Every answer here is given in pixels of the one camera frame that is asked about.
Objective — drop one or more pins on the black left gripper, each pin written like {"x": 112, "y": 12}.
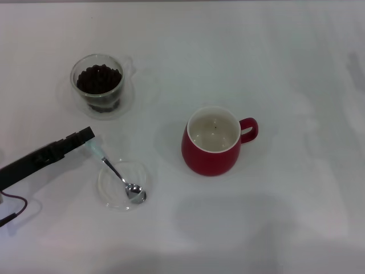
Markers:
{"x": 31, "y": 164}

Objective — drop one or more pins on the small clear glass dish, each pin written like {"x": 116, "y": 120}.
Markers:
{"x": 114, "y": 203}

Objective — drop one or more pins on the red ceramic mug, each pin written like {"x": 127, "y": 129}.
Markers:
{"x": 208, "y": 162}

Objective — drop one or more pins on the dark roasted coffee beans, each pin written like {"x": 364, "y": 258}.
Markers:
{"x": 94, "y": 82}

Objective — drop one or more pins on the clear glass saucer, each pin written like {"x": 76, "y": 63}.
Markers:
{"x": 129, "y": 105}

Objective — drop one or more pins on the clear double-wall glass cup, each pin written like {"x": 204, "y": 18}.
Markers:
{"x": 74, "y": 92}

